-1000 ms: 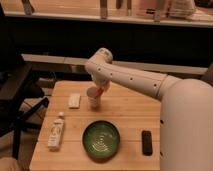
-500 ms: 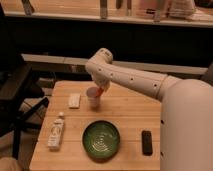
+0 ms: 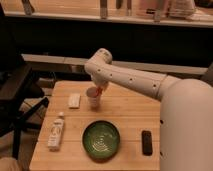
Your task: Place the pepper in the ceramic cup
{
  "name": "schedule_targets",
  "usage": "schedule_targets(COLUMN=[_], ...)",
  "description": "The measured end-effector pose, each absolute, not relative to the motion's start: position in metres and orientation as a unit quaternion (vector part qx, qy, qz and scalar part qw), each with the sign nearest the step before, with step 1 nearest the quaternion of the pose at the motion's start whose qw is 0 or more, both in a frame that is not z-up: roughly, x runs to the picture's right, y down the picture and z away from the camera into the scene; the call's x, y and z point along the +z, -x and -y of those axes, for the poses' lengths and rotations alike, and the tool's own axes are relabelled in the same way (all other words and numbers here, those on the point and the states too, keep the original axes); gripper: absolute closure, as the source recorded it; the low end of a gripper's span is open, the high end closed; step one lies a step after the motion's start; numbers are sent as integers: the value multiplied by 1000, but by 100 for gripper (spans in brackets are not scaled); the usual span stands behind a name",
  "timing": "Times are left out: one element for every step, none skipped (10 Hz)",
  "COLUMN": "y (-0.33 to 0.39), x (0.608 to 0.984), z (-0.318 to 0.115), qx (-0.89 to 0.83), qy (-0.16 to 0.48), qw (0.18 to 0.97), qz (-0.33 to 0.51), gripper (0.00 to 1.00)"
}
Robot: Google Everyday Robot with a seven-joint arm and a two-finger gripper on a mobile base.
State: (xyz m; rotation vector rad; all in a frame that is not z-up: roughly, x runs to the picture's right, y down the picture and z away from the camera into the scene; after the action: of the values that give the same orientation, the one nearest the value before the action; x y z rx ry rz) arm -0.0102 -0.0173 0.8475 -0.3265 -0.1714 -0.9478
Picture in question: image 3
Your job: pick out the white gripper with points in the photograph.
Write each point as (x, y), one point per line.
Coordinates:
(103, 84)

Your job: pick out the orange pepper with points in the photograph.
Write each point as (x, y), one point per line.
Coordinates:
(98, 91)

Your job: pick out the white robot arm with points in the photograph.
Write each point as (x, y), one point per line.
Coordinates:
(186, 111)

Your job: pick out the green ceramic plate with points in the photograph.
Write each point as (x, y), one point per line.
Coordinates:
(101, 140)

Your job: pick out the white rectangular block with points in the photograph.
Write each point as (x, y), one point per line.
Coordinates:
(74, 100)

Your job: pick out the white tube bottle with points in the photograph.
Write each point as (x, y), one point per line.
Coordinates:
(56, 132)

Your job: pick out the black rectangular remote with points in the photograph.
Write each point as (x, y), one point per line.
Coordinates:
(147, 148)

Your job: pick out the black chair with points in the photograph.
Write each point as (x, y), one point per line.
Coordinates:
(20, 95)

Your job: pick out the wooden bench rail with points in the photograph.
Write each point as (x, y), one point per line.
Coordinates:
(135, 65)

